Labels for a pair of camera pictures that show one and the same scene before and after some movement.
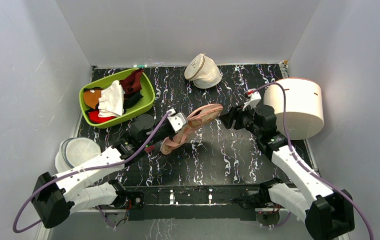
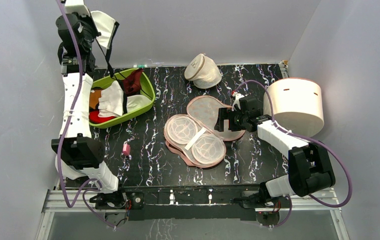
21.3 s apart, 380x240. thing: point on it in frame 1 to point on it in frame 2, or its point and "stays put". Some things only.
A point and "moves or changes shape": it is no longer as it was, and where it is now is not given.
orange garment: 91,99 stays put
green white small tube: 140,66 stays put
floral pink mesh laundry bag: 195,119 moves or changes shape
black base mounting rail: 198,203 stays put
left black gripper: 168,122 to 84,18
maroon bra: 133,83 stays put
